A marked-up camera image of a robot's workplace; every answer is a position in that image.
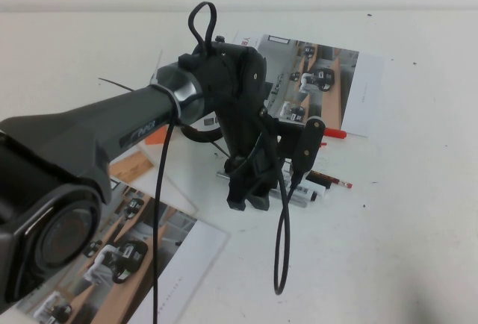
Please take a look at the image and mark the white marker black ends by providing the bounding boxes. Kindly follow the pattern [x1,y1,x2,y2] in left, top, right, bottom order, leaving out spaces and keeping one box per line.
[289,189,319,207]

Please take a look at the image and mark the white cable tie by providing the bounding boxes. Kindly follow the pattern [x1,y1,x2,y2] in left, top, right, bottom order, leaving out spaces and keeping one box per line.
[149,49,184,128]

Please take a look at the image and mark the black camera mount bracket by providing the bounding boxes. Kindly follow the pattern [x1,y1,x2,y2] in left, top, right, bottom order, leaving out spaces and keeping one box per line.
[274,116,305,161]

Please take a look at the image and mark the wood pattern paper sheet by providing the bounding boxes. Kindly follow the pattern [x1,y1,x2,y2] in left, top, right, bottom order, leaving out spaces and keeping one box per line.
[110,149,155,180]

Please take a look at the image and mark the photo brochure white margin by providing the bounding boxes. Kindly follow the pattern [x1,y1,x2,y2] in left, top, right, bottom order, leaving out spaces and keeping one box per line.
[231,31,385,138]

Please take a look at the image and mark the brown pencil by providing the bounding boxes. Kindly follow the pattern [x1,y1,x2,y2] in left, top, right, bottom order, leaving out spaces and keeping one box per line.
[311,170,354,190]

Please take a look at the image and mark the white marker clear cap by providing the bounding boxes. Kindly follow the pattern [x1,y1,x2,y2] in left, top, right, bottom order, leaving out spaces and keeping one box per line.
[287,184,332,201]

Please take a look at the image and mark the grey photo cover brochure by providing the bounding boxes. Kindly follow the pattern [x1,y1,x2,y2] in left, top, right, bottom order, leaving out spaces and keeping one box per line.
[14,174,199,324]

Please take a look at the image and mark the black camera cable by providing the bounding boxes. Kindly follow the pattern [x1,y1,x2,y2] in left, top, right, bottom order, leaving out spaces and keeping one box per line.
[152,1,303,324]

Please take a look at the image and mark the black cable tie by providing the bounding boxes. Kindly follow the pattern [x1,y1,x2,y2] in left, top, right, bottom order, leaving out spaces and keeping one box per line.
[98,76,132,93]

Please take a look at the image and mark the red marker black label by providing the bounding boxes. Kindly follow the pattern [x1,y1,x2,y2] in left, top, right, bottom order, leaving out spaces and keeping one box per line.
[323,126,348,140]

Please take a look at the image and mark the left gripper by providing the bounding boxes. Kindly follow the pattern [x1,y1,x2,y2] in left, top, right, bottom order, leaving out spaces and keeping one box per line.
[226,129,281,213]

